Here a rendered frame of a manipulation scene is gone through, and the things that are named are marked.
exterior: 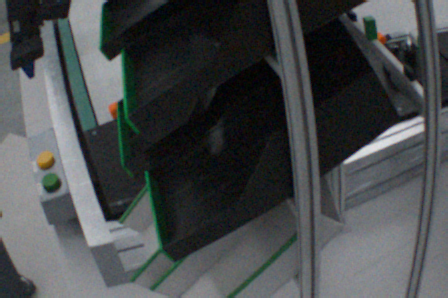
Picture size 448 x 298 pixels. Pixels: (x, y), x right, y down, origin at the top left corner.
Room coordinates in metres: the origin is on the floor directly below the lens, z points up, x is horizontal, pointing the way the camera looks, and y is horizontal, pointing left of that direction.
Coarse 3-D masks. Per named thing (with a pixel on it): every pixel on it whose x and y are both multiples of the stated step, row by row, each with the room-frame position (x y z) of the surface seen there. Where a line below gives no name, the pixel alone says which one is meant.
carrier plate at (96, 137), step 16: (96, 128) 1.18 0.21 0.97; (112, 128) 1.17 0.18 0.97; (96, 144) 1.13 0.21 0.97; (112, 144) 1.12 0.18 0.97; (96, 160) 1.09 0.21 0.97; (112, 160) 1.08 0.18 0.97; (112, 176) 1.04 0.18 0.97; (128, 176) 1.03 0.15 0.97; (144, 176) 1.03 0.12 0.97; (112, 192) 1.00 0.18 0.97; (128, 192) 1.00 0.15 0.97; (112, 208) 0.96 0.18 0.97
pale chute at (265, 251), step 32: (320, 192) 0.69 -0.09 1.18; (256, 224) 0.73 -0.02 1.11; (288, 224) 0.69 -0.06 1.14; (192, 256) 0.73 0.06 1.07; (224, 256) 0.73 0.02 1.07; (256, 256) 0.68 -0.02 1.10; (288, 256) 0.61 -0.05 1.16; (160, 288) 0.73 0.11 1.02; (192, 288) 0.72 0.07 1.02; (224, 288) 0.68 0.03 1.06; (256, 288) 0.61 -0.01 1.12
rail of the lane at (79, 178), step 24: (48, 24) 1.73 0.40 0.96; (48, 48) 1.60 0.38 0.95; (48, 72) 1.46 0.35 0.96; (48, 96) 1.35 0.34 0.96; (72, 120) 1.24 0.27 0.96; (72, 144) 1.16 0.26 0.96; (72, 168) 1.09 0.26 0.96; (72, 192) 1.03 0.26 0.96; (96, 216) 0.96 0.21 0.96; (96, 240) 0.90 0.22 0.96; (120, 264) 0.90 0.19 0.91
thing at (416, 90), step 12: (348, 24) 0.84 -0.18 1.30; (360, 24) 0.82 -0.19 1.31; (360, 36) 0.80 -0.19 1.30; (372, 48) 0.77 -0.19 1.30; (384, 48) 0.76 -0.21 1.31; (276, 60) 0.62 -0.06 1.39; (384, 60) 0.74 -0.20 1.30; (396, 60) 0.73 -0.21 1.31; (396, 72) 0.71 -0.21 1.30; (408, 84) 0.68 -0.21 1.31; (420, 96) 0.65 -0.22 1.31; (288, 204) 0.63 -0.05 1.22
